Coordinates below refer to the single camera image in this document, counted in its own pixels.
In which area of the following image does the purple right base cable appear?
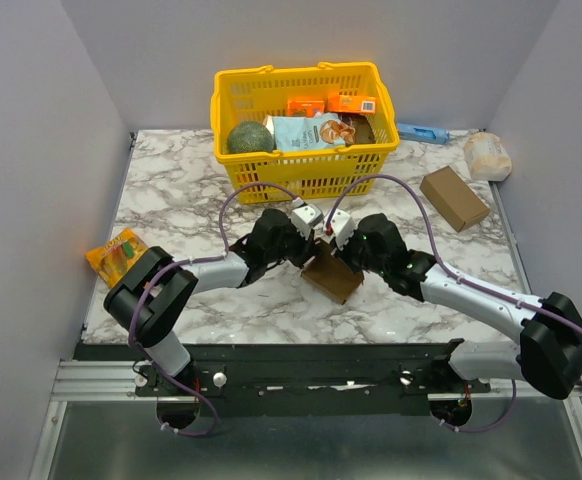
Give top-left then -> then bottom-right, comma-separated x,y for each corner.
438,377 -> 517,434

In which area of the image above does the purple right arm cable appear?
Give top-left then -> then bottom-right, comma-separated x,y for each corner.
329,174 -> 582,386

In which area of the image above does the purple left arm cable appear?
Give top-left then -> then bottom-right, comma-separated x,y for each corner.
128,182 -> 305,349

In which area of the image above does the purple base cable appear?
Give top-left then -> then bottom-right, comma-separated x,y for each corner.
130,359 -> 221,439
438,377 -> 517,434

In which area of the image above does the brown cardboard box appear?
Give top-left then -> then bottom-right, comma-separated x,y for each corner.
420,166 -> 491,232
301,239 -> 364,304

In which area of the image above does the yellow plastic shopping basket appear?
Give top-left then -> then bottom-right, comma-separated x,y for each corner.
210,62 -> 399,204

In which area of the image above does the beige wrapped bread bag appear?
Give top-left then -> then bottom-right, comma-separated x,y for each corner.
464,132 -> 512,182

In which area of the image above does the light blue snack bag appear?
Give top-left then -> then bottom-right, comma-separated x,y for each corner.
272,113 -> 351,152

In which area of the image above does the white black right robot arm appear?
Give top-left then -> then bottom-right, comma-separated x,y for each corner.
326,210 -> 582,400

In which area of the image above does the orange gummy candy bag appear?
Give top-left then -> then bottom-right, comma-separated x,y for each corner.
85,228 -> 148,289

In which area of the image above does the blue tissue packet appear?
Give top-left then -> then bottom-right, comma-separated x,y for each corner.
396,123 -> 450,145

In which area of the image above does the folded brown cardboard box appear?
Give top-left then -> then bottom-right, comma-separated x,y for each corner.
420,166 -> 491,232

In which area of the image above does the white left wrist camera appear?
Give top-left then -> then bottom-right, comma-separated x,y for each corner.
290,197 -> 324,240

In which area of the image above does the orange snack box right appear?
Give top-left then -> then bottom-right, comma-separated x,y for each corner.
326,94 -> 377,114

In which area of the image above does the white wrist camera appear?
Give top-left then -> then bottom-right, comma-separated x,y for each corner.
290,197 -> 324,240
324,208 -> 356,250

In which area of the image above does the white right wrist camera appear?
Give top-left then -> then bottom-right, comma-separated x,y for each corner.
324,208 -> 356,250

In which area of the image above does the green round melon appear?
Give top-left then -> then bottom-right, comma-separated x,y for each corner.
227,121 -> 275,154

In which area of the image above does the dark brown snack packet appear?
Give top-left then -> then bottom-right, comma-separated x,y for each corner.
340,113 -> 376,146

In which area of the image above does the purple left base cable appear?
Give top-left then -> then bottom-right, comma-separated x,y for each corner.
130,359 -> 221,439

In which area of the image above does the orange snack box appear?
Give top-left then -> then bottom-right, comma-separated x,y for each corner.
286,98 -> 326,118
326,94 -> 377,114

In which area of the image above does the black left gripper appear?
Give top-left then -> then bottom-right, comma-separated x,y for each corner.
265,221 -> 321,271

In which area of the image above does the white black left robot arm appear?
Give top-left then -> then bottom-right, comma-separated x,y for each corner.
103,205 -> 323,395

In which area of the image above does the orange snack box left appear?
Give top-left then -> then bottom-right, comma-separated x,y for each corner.
286,98 -> 326,118

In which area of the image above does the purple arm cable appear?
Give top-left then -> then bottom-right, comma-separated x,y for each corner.
329,174 -> 582,386
128,182 -> 305,349

